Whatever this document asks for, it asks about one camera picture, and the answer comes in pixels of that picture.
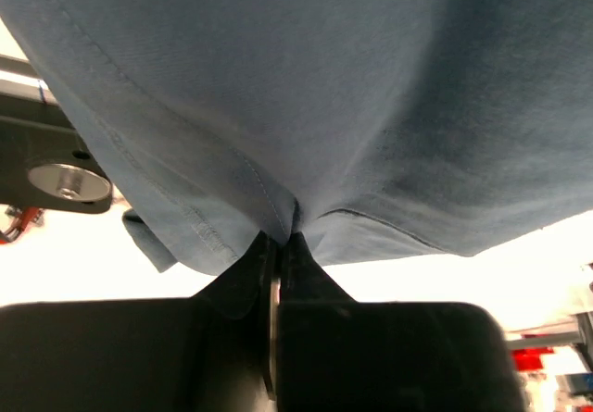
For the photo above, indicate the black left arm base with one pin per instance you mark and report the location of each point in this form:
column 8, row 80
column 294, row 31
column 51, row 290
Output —
column 45, row 163

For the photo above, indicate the teal blue t shirt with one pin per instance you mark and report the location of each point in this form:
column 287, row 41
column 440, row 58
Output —
column 377, row 128

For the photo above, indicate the metal front table rail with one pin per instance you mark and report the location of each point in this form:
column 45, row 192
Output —
column 19, row 79

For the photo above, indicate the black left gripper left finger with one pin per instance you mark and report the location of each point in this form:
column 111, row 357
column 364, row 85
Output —
column 207, row 352

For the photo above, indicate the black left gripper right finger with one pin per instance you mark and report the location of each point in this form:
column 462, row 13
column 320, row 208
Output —
column 334, row 353

